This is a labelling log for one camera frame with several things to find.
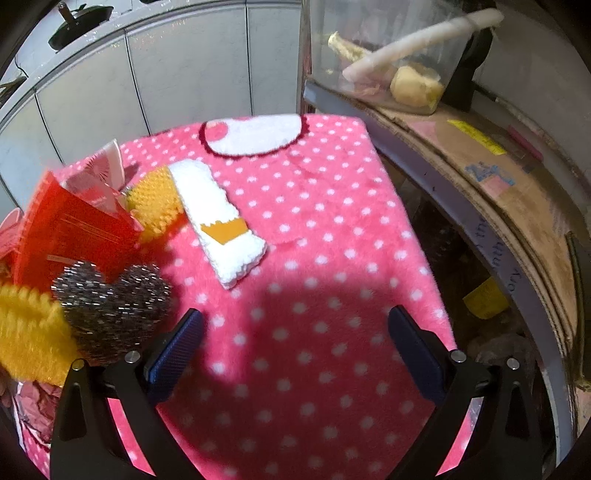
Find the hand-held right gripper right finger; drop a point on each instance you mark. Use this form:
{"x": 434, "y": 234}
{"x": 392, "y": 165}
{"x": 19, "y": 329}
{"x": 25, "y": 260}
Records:
{"x": 415, "y": 355}

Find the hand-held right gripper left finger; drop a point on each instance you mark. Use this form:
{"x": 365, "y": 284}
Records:
{"x": 178, "y": 355}

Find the steel wool scrubber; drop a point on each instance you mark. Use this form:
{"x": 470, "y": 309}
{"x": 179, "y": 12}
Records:
{"x": 111, "y": 304}

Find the yellow foam net sleeve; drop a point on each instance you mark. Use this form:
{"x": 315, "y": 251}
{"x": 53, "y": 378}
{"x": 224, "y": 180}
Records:
{"x": 152, "y": 203}
{"x": 27, "y": 332}

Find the pink-print tissue packet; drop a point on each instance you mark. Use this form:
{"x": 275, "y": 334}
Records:
{"x": 104, "y": 166}

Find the yellow paper piece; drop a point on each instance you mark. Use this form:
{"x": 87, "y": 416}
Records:
{"x": 485, "y": 297}

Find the pink polka dot blanket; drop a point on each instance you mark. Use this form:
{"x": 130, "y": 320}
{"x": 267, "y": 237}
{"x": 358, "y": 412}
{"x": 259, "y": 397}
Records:
{"x": 323, "y": 230}

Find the white sponge with orange label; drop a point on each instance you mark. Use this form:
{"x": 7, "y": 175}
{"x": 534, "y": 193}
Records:
{"x": 203, "y": 198}

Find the red cardboard box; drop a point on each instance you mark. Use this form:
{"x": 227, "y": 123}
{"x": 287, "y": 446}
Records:
{"x": 69, "y": 230}

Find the brown cardboard sheet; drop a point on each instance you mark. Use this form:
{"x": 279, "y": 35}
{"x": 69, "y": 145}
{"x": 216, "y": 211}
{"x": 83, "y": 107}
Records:
{"x": 508, "y": 194}

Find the yellow lump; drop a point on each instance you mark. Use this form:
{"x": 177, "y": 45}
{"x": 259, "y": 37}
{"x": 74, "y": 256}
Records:
{"x": 415, "y": 87}

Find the black stand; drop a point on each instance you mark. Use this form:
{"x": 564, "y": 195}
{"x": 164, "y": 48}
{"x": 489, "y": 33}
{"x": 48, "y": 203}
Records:
{"x": 466, "y": 78}

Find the white cabinet row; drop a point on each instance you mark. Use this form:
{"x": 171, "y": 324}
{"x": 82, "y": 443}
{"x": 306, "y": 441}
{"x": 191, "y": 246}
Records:
{"x": 184, "y": 69}

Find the white foam roll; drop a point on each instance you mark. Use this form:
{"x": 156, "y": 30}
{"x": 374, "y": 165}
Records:
{"x": 415, "y": 44}

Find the pale yellow cob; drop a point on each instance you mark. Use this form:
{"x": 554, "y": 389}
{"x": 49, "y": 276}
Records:
{"x": 346, "y": 46}

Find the black pan with wooden knob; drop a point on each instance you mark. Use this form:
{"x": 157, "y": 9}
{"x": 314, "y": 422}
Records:
{"x": 87, "y": 21}

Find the clear plastic container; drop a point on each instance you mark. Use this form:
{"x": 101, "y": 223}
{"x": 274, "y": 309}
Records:
{"x": 332, "y": 18}

